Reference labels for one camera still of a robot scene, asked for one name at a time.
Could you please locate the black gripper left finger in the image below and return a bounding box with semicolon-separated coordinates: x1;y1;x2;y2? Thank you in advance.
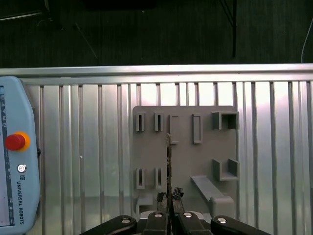
79;191;170;235

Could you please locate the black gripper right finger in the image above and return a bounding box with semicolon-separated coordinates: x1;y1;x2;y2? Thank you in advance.
172;187;268;235

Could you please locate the blue RAM stick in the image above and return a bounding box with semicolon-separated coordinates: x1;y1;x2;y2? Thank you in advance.
165;133;174;213

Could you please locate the grey parts rack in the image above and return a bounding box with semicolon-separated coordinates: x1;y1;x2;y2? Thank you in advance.
132;105;240;221

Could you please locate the pale blue teach pendant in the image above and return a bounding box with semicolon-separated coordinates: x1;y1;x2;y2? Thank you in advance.
0;75;41;234

